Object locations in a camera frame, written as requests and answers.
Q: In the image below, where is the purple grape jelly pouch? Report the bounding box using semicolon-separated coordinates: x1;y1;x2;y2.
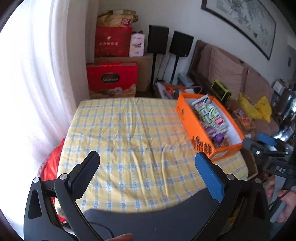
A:
204;126;227;147

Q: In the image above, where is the green white seaweed packet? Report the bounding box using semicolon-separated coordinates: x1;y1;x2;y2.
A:
191;95;228;135

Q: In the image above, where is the person's right hand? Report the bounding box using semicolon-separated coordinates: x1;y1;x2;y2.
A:
265;177;295;223

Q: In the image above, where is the person's left hand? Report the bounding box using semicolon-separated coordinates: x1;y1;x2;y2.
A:
106;233;133;241

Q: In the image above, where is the yellow plastic bag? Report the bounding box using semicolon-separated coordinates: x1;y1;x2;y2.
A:
238;93;272;123

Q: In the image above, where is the red plastic bag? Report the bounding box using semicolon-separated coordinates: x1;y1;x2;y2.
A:
38;138;68;223

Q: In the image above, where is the green yellow radio box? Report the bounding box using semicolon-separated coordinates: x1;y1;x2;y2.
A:
211;79;232;103

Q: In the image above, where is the brown sofa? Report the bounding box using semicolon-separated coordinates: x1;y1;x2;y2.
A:
188;40;280;138

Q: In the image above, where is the orange cardboard box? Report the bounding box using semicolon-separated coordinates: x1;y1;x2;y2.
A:
176;93;244;161

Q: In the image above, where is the white paper bag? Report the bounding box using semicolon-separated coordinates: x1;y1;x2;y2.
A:
154;82;195;100

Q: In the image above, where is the yellow blue plaid tablecloth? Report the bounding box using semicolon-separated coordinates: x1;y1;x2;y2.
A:
58;98;248;213

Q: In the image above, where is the framed ink painting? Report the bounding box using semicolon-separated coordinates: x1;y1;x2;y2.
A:
201;0;276;60

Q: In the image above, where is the black speaker right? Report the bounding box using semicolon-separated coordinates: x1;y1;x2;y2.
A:
169;31;194;57

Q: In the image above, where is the black speaker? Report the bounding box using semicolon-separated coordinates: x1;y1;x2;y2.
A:
147;25;169;55
169;31;194;57

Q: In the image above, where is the brown cardboard box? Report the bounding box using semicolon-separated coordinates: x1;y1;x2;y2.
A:
94;54;152;92

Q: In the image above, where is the black speaker left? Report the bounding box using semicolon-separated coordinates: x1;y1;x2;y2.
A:
147;25;169;55

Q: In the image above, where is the red Collection gift bag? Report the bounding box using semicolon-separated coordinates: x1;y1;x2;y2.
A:
86;62;138;99

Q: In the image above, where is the white pink small bag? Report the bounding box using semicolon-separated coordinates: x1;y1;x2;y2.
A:
129;33;145;57

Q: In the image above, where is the white curtain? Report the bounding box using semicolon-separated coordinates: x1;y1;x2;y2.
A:
0;0;100;176

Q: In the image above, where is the dark red tea bag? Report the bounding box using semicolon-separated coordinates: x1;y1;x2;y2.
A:
94;27;132;58

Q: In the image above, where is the gold packet on top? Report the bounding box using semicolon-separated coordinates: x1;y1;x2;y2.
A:
96;9;138;27

